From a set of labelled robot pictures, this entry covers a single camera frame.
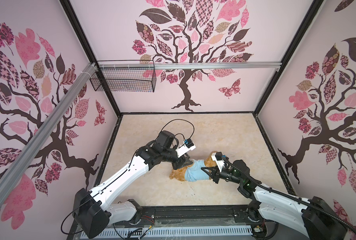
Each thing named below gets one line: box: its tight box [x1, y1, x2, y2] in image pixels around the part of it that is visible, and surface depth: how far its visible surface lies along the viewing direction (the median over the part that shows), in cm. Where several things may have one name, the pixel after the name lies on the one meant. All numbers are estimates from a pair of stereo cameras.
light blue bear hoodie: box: [185, 159, 210, 182], surface depth 76 cm
